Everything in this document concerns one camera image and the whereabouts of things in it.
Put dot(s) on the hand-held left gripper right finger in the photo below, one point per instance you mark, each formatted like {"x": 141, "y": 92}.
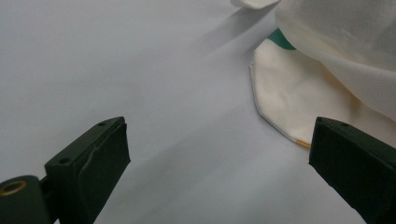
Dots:
{"x": 358, "y": 165}

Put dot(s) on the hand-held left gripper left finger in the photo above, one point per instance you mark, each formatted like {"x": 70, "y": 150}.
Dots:
{"x": 84, "y": 171}

